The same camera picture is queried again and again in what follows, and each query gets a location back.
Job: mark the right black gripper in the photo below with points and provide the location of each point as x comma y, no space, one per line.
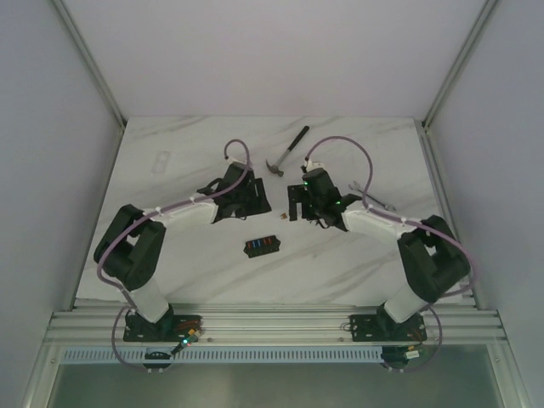
297,194

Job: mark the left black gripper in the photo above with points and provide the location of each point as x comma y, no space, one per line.
258,197

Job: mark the black fuse box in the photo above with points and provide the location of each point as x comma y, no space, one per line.
262,246

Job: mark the clear plastic fuse box cover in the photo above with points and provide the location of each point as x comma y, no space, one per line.
161,162

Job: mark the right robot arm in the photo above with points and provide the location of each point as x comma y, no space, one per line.
432,259

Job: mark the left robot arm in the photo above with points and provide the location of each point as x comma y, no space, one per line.
128,254

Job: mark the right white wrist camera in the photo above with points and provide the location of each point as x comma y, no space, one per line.
309,165

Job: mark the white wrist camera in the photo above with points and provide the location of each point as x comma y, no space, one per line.
309,165
232,161

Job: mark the claw hammer black handle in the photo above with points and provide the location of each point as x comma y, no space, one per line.
275,168

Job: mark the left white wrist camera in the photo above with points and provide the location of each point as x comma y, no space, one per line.
232,161

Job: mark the white slotted cable duct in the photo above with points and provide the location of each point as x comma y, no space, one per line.
87,355

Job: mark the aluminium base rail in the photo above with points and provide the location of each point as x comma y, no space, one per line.
90,323

